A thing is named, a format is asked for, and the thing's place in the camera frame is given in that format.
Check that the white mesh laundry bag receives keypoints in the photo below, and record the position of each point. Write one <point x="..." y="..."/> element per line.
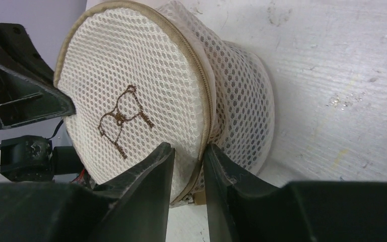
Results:
<point x="140" y="76"/>

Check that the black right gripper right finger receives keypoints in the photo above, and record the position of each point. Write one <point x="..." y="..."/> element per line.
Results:
<point x="242" y="207"/>

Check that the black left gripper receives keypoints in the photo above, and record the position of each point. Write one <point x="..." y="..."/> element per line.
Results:
<point x="27" y="96"/>

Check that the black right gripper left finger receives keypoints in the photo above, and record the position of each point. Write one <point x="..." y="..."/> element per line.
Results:
<point x="133" y="206"/>

